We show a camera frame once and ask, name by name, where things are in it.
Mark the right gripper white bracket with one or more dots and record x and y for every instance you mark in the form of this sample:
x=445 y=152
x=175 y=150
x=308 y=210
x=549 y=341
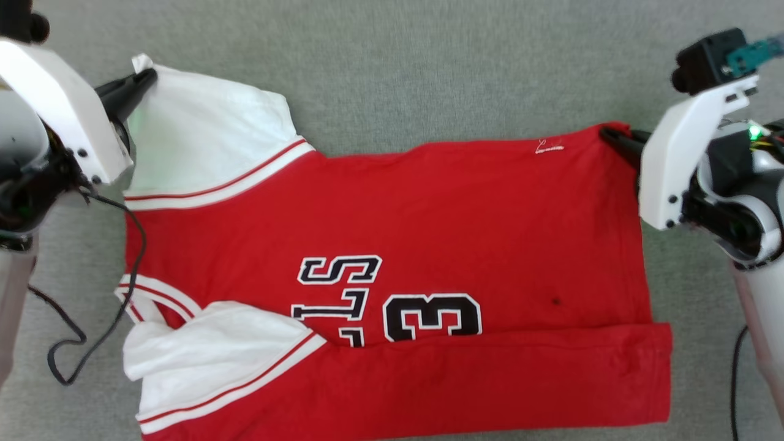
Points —
x=680 y=153

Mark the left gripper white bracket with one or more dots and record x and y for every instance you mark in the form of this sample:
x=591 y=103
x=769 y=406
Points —
x=61 y=110

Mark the red basketball jersey white trim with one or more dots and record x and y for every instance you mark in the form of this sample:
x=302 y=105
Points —
x=429 y=214

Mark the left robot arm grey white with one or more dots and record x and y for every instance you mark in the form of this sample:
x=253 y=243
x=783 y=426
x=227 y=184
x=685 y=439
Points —
x=15 y=275

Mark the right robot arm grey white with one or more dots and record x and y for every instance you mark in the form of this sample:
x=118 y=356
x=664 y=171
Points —
x=759 y=294

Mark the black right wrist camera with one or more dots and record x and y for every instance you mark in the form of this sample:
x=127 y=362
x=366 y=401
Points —
x=710 y=58

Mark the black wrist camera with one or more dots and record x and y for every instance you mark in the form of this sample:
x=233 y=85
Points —
x=710 y=58
x=21 y=18

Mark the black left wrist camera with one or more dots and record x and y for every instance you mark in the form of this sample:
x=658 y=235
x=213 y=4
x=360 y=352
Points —
x=21 y=18

